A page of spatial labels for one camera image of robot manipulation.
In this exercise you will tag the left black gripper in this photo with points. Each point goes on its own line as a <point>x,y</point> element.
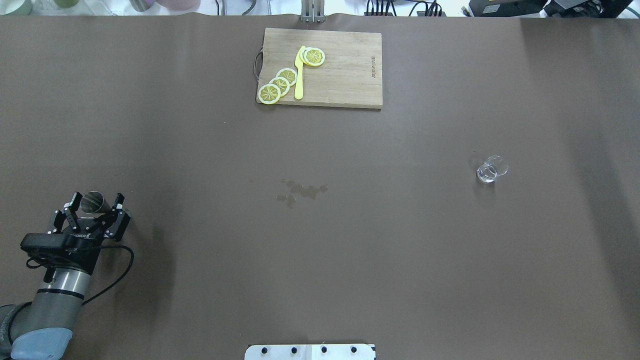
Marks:
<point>89,233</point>

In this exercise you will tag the steel shaker cup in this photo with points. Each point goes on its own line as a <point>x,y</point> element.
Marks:
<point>94,205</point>

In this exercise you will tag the clear glass measuring cup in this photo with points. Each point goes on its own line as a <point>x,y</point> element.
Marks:
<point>492,168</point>

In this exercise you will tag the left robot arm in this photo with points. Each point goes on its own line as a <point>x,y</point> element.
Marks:
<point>41,329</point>

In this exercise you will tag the front lemon slice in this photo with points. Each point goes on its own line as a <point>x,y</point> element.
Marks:
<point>269,94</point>

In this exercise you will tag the middle lemon slice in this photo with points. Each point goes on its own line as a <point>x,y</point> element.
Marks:
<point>285,80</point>

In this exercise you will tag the yellow plastic knife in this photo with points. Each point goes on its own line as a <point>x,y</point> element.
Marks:
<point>299,67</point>

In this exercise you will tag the far lemon slice pair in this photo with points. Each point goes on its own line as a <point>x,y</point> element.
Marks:
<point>312,56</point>

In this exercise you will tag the wooden cutting board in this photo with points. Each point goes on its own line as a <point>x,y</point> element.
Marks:
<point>350,75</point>

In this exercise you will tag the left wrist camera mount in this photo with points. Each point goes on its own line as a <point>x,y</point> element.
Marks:
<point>50,247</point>

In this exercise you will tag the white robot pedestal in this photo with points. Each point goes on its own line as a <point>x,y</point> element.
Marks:
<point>322,351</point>

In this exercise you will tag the aluminium frame post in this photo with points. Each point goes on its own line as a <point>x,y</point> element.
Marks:
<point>313,11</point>

